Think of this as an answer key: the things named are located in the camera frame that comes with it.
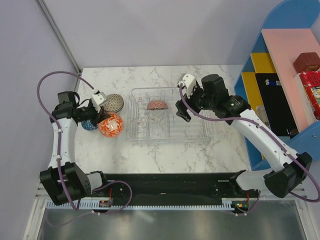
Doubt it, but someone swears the red floral pattern bowl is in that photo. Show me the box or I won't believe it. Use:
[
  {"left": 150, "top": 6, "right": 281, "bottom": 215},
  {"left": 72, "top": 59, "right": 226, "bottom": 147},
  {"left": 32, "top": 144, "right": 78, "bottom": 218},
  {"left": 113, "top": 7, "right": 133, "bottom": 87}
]
[{"left": 146, "top": 100, "right": 168, "bottom": 111}]

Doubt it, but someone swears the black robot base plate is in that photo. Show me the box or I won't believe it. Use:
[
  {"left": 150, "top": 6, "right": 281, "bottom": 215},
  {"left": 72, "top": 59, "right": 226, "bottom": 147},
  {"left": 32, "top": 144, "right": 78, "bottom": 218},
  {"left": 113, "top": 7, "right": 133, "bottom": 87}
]
[{"left": 91, "top": 172, "right": 258, "bottom": 205}]

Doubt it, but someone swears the orange white floral bowl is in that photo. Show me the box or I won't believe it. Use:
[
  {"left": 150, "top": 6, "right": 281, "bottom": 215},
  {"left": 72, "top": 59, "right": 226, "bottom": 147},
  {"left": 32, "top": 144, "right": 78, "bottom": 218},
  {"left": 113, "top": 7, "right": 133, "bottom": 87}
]
[{"left": 98, "top": 112, "right": 124, "bottom": 138}]

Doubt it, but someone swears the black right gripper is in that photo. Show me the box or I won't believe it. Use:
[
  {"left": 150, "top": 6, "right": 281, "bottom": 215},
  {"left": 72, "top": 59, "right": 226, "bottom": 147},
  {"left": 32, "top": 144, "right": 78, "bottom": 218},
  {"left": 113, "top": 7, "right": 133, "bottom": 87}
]
[{"left": 175, "top": 82, "right": 216, "bottom": 122}]

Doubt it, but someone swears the blue toy shelf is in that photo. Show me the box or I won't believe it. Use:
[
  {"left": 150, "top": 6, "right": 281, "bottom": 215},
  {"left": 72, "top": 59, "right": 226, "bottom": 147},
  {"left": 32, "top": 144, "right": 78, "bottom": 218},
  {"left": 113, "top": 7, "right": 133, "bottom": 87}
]
[{"left": 234, "top": 0, "right": 320, "bottom": 164}]

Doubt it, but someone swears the clear wire dish rack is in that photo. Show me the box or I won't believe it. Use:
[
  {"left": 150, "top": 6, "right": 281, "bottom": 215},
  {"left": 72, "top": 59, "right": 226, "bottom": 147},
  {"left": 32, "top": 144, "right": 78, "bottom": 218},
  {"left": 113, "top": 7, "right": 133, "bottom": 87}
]
[{"left": 128, "top": 87, "right": 215, "bottom": 144}]

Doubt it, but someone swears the black board with markers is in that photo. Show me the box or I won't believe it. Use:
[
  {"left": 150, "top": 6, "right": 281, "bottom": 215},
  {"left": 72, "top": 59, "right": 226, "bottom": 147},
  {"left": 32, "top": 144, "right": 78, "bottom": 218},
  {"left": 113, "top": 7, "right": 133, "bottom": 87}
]
[{"left": 255, "top": 73, "right": 298, "bottom": 137}]

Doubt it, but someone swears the white slotted cable duct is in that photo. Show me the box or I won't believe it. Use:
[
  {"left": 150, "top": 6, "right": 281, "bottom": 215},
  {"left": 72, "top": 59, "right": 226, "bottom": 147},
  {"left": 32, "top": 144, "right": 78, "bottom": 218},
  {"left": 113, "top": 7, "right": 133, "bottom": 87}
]
[{"left": 46, "top": 197, "right": 258, "bottom": 210}]

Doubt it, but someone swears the brown lattice pattern bowl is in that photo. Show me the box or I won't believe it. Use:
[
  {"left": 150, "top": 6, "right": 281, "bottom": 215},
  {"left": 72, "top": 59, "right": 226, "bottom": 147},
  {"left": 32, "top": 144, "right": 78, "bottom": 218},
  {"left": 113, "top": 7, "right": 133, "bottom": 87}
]
[{"left": 103, "top": 93, "right": 124, "bottom": 113}]

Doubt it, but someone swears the dark red box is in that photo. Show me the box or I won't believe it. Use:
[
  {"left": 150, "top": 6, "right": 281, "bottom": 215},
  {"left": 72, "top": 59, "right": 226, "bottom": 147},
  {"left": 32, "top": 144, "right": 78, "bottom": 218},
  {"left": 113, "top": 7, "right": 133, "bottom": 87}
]
[{"left": 293, "top": 52, "right": 320, "bottom": 73}]

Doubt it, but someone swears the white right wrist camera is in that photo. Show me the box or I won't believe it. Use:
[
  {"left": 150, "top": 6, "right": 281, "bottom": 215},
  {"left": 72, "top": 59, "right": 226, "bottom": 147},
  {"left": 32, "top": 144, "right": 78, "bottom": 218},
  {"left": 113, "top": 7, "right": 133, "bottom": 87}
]
[{"left": 177, "top": 73, "right": 197, "bottom": 98}]

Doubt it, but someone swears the aluminium corner post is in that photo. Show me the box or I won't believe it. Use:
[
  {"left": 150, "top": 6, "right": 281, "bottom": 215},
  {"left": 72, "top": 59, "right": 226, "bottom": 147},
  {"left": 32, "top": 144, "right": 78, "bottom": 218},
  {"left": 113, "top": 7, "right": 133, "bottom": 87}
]
[{"left": 34, "top": 0, "right": 82, "bottom": 74}]

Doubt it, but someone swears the red christmas tin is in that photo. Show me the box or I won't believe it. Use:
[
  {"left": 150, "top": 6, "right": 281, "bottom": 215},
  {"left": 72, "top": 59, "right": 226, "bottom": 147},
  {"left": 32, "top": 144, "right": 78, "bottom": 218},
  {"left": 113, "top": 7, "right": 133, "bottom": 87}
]
[{"left": 299, "top": 71, "right": 320, "bottom": 118}]

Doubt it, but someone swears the blue triangle pattern bowl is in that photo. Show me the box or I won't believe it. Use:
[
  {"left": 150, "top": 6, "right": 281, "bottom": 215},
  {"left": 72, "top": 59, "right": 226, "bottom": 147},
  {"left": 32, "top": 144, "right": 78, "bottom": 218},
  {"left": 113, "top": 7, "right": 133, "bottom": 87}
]
[{"left": 81, "top": 120, "right": 98, "bottom": 131}]

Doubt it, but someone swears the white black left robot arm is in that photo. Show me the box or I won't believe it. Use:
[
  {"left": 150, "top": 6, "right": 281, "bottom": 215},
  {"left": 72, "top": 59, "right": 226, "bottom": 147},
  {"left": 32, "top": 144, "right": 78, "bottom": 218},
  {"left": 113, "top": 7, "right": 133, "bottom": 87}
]
[{"left": 39, "top": 90, "right": 110, "bottom": 206}]

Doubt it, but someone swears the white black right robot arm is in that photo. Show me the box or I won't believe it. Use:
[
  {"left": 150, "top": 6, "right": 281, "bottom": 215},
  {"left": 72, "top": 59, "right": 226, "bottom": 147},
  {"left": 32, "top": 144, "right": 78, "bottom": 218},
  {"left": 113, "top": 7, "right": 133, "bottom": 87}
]
[{"left": 175, "top": 73, "right": 313, "bottom": 198}]

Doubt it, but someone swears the aluminium rail frame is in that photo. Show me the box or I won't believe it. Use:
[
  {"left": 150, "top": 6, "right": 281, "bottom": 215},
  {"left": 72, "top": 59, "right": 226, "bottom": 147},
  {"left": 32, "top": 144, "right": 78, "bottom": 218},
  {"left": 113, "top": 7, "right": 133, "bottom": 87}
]
[{"left": 24, "top": 185, "right": 320, "bottom": 240}]

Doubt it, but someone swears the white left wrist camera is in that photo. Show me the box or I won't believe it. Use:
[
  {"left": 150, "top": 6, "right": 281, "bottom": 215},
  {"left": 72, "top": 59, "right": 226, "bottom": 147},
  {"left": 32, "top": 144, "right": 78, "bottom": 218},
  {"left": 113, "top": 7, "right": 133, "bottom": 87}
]
[{"left": 91, "top": 89, "right": 107, "bottom": 112}]

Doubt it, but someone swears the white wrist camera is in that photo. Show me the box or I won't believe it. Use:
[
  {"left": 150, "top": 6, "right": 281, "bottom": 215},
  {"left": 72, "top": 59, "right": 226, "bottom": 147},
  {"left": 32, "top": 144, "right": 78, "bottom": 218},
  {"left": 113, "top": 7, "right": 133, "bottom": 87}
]
[
  {"left": 177, "top": 73, "right": 197, "bottom": 98},
  {"left": 91, "top": 89, "right": 107, "bottom": 112}
]

